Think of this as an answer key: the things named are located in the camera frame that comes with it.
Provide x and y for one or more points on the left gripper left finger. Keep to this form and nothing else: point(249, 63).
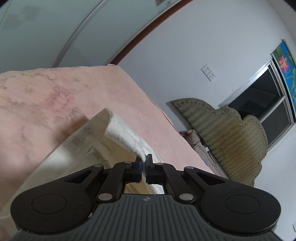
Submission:
point(66, 203)

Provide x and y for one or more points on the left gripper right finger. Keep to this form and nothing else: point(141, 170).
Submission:
point(226, 205)

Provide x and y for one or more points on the white textured pants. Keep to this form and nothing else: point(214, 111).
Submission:
point(105, 139)

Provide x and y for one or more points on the olive upholstered headboard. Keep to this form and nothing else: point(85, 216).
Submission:
point(238, 144)

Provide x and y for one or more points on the beige pillow at headboard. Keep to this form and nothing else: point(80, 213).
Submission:
point(195, 142)

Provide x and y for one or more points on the pink floral bed blanket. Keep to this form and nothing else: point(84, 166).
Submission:
point(41, 108)

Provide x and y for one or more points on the white sliding wardrobe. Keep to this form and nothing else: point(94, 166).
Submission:
point(45, 34)

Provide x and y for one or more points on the dark window with frame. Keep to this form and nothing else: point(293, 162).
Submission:
point(265, 96)

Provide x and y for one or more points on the white double wall socket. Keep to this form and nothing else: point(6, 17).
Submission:
point(208, 72)

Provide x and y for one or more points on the lotus flower wall picture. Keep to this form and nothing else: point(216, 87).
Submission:
point(286, 64)

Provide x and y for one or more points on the brown wooden door frame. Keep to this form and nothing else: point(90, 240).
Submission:
point(147, 29)

